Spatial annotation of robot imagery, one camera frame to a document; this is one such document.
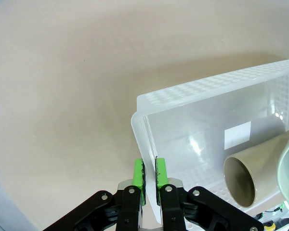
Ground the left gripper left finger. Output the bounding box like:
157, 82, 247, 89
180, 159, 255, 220
41, 158, 147, 231

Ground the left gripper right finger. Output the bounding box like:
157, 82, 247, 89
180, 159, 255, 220
155, 157, 265, 231

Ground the white perforated plastic basket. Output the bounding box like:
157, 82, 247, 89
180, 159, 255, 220
131, 58, 289, 231

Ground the brown cup brown inside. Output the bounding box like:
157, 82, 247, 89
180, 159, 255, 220
223, 133, 289, 208

